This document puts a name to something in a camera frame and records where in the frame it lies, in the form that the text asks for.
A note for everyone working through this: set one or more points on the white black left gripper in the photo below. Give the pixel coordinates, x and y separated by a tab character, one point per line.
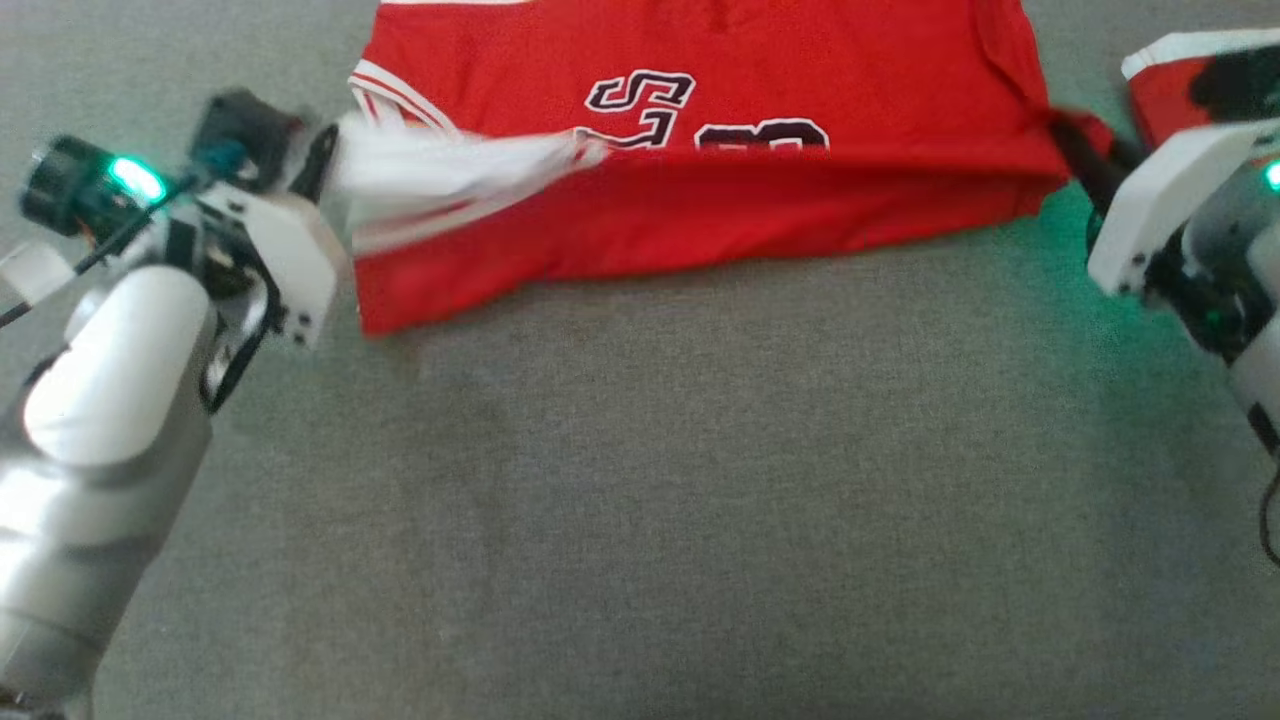
285	250

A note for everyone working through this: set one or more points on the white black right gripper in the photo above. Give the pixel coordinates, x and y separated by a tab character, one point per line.
1160	200

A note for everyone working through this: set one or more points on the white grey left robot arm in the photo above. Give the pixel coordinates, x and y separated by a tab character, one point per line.
100	400

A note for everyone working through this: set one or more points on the yellow and grey sofa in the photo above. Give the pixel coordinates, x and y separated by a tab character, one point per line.
640	500

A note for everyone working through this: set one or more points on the red basketball jersey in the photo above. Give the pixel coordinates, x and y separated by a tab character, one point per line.
750	210

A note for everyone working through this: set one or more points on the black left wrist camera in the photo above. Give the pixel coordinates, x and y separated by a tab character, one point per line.
80	185

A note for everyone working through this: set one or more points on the red basketball shorts white trim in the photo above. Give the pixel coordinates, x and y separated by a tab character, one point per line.
1160	95

